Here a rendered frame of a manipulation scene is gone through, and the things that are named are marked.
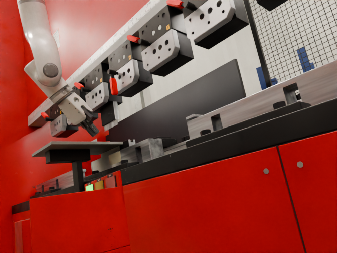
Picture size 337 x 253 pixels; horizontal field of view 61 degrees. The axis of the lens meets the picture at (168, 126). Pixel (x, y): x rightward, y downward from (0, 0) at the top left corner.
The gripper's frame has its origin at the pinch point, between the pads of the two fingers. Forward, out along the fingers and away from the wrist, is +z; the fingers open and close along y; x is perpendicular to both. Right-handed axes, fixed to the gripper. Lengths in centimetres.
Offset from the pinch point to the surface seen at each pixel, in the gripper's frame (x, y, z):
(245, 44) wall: -457, 132, 96
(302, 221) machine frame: 28, -72, 24
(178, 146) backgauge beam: -18.8, -11.7, 27.8
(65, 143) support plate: 15.9, -8.3, -3.9
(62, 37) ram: -40, 28, -41
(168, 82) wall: -425, 310, 77
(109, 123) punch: -8.8, 1.4, 2.9
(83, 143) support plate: 11.3, -8.3, 0.2
